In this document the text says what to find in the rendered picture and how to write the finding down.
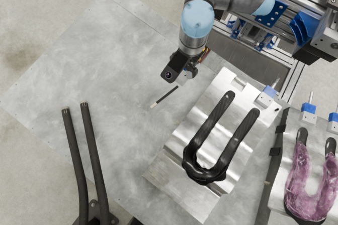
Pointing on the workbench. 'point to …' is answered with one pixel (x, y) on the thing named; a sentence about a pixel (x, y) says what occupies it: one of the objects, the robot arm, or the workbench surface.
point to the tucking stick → (164, 96)
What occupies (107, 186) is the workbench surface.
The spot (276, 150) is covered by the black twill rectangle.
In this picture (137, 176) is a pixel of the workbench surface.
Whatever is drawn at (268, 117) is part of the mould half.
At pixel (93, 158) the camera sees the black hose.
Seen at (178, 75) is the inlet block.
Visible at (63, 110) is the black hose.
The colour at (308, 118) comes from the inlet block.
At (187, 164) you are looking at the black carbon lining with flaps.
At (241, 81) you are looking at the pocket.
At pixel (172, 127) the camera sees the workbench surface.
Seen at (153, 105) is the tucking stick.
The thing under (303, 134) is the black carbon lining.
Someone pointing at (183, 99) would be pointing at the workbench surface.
